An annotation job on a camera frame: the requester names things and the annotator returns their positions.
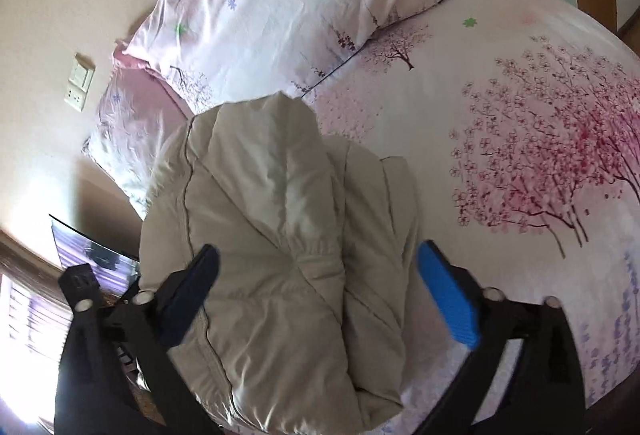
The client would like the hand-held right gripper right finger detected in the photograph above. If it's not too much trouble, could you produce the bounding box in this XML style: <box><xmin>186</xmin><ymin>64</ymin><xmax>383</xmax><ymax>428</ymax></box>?
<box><xmin>417</xmin><ymin>240</ymin><xmax>586</xmax><ymax>435</ymax></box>

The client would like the white puffer jacket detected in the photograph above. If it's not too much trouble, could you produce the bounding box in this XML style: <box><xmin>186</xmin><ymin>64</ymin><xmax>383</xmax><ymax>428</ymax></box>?
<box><xmin>137</xmin><ymin>92</ymin><xmax>421</xmax><ymax>435</ymax></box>

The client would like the white wall switch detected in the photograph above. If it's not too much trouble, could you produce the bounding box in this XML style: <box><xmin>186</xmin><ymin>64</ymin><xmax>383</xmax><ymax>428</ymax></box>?
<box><xmin>69</xmin><ymin>54</ymin><xmax>96</xmax><ymax>92</ymax></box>

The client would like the white floral pillow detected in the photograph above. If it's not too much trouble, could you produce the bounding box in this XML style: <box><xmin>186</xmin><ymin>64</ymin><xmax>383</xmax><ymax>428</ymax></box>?
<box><xmin>122</xmin><ymin>0</ymin><xmax>455</xmax><ymax>98</ymax></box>

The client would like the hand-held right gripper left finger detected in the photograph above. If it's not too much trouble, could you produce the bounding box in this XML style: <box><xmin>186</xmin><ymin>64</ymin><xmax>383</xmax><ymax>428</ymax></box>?
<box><xmin>52</xmin><ymin>244</ymin><xmax>221</xmax><ymax>435</ymax></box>

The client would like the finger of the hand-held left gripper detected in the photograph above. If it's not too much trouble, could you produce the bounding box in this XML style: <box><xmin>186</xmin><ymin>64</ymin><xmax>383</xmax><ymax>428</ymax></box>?
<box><xmin>57</xmin><ymin>264</ymin><xmax>100</xmax><ymax>302</ymax></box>

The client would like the bright window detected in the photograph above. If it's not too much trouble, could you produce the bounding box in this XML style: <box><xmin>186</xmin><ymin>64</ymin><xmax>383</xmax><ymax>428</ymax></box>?
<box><xmin>0</xmin><ymin>272</ymin><xmax>71</xmax><ymax>366</ymax></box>

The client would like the white wall socket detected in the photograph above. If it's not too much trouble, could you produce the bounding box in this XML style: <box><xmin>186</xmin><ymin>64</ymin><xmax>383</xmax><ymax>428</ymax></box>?
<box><xmin>64</xmin><ymin>85</ymin><xmax>88</xmax><ymax>112</ymax></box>

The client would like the pink floral pillow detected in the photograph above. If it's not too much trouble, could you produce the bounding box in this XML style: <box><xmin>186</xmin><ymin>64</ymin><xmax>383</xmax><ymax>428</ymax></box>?
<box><xmin>82</xmin><ymin>42</ymin><xmax>201</xmax><ymax>221</ymax></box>

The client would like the floral bed sheet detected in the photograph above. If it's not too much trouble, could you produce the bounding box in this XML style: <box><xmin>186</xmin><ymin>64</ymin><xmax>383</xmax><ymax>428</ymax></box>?
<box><xmin>220</xmin><ymin>0</ymin><xmax>640</xmax><ymax>435</ymax></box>

